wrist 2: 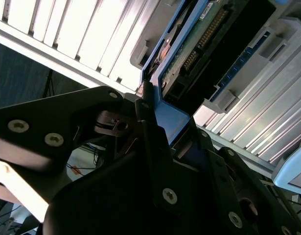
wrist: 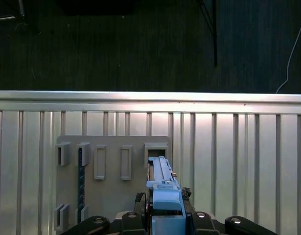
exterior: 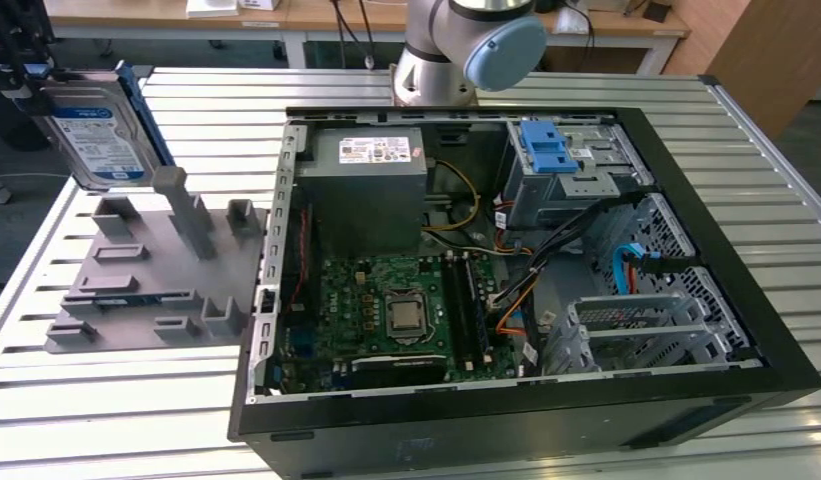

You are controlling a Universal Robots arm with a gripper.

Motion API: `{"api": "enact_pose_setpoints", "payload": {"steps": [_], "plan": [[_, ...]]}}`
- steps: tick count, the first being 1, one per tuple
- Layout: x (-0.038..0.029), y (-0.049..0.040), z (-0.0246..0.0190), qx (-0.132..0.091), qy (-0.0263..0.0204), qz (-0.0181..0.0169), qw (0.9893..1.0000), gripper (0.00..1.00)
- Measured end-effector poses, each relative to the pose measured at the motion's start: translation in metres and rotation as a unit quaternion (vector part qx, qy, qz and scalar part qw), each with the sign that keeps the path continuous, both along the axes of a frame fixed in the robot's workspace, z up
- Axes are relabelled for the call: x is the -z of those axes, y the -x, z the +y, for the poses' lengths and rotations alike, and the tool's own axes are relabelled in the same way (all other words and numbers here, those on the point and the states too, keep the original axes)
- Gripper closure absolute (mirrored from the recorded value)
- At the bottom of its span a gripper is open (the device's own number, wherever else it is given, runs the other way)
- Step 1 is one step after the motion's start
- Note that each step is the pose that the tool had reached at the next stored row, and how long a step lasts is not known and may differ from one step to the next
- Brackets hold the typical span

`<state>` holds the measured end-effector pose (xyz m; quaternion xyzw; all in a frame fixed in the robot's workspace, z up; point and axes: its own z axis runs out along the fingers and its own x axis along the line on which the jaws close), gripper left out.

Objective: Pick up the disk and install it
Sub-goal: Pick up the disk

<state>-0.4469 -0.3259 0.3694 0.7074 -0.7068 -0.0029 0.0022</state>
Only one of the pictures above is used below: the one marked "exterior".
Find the black wire bundle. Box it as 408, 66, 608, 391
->
495, 199, 644, 301

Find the orange wire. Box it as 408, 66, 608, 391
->
495, 287, 538, 336

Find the black wire with connector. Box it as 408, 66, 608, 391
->
639, 254, 702, 276

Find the yellow wire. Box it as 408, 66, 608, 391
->
422, 158, 482, 234

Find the black graphics card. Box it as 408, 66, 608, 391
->
347, 352, 448, 389

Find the short wooden desk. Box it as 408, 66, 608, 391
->
542, 0, 691, 76

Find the wooden cabinet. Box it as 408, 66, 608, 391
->
662, 0, 821, 141

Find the blue wire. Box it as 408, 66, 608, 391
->
608, 238, 664, 297

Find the large white box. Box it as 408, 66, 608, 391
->
185, 0, 239, 19

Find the green motherboard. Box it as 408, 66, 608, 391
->
275, 252, 518, 391

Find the black bin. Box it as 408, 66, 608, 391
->
0, 97, 57, 151

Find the grey parts rack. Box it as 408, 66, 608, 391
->
41, 167, 271, 356

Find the blue plastic latch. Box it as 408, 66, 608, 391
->
515, 119, 580, 175

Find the silver CPU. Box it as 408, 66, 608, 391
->
386, 299, 424, 334

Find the CPU socket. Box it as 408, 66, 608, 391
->
379, 286, 435, 347

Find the hard disk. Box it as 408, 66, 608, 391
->
23, 59, 177, 191

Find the black PC case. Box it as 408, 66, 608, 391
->
225, 105, 821, 480

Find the metal optical drive cage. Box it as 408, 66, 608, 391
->
502, 119, 655, 229

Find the long wooden desk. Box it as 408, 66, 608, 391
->
48, 0, 411, 69

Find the grey power supply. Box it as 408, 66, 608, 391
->
295, 124, 430, 256

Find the RAM stick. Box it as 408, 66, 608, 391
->
463, 259, 496, 369

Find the red wire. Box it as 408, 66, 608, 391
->
290, 204, 315, 314

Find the metal disk bay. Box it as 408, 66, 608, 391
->
546, 292, 751, 374

